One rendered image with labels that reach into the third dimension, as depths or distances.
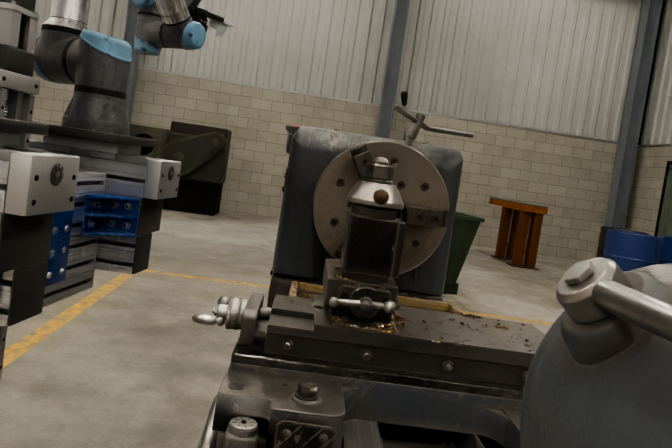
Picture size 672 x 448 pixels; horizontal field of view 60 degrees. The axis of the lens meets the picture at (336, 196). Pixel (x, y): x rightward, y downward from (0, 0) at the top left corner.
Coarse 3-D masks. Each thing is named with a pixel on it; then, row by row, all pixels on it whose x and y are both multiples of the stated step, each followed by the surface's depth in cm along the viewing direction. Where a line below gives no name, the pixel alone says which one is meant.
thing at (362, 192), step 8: (360, 184) 77; (368, 184) 76; (376, 184) 76; (384, 184) 76; (352, 192) 77; (360, 192) 76; (368, 192) 75; (392, 192) 76; (352, 200) 76; (360, 200) 75; (368, 200) 75; (392, 200) 76; (400, 200) 77; (392, 208) 75; (400, 208) 76
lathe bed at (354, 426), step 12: (348, 420) 70; (360, 420) 70; (348, 432) 67; (360, 432) 67; (372, 432) 68; (384, 432) 91; (396, 432) 91; (408, 432) 91; (420, 432) 89; (432, 432) 81; (444, 432) 76; (456, 432) 75; (348, 444) 64; (360, 444) 64; (372, 444) 65; (384, 444) 71; (396, 444) 72; (408, 444) 72; (420, 444) 72; (432, 444) 80; (444, 444) 73; (456, 444) 73; (468, 444) 71; (480, 444) 69; (492, 444) 75
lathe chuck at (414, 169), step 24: (360, 144) 136; (384, 144) 133; (336, 168) 133; (408, 168) 134; (432, 168) 134; (336, 192) 133; (408, 192) 134; (432, 192) 134; (336, 216) 134; (336, 240) 134; (408, 240) 135; (432, 240) 135; (408, 264) 135
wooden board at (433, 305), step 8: (304, 288) 125; (312, 288) 125; (320, 288) 125; (296, 296) 120; (312, 296) 123; (400, 296) 126; (400, 304) 126; (408, 304) 126; (416, 304) 126; (424, 304) 126; (432, 304) 126; (440, 304) 126; (448, 304) 126; (448, 312) 126; (456, 312) 120
